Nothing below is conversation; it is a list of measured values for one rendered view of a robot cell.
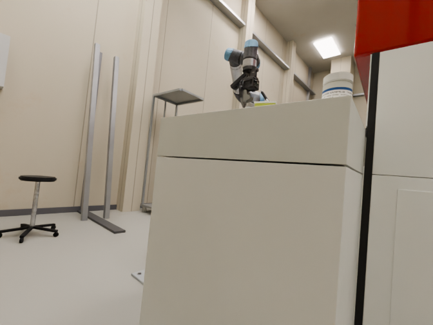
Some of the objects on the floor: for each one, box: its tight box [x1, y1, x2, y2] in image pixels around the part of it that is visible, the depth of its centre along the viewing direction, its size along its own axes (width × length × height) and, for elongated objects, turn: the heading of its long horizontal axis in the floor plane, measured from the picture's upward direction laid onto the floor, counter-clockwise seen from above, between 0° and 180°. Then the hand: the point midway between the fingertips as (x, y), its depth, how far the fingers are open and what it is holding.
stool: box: [0, 175, 59, 243], centre depth 218 cm, size 48×46×57 cm
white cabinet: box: [139, 157, 363, 325], centre depth 101 cm, size 64×96×82 cm
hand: (242, 105), depth 122 cm, fingers closed
